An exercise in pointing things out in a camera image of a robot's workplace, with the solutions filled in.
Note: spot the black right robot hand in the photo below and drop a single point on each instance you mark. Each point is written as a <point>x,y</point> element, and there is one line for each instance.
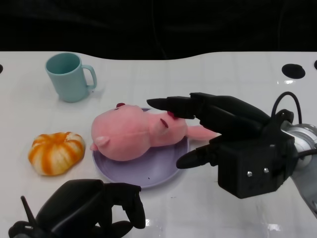
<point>242,153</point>

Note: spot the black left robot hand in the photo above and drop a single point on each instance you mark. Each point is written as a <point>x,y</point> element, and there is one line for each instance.
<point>74,210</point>

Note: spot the pink plush doll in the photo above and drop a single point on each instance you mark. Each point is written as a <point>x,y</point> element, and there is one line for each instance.
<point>123,134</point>

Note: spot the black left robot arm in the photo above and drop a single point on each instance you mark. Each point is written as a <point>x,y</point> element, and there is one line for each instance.
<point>22,230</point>

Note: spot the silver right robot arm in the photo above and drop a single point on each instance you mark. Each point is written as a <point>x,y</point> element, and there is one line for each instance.
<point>305,138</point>

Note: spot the purple plastic plate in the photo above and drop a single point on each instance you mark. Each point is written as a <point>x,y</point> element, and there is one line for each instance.
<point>153,171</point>

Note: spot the orange white pumpkin toy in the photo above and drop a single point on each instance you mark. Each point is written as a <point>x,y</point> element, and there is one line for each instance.
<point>55,153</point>

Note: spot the black round table grommet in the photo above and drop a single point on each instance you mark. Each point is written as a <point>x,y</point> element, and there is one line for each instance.
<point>293,71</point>
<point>1,68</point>
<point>315,65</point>

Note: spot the teal plastic mug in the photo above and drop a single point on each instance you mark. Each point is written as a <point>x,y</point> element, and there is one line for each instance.
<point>68,81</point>

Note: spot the black backdrop curtain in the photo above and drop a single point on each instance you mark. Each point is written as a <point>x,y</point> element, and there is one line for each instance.
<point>99,24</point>

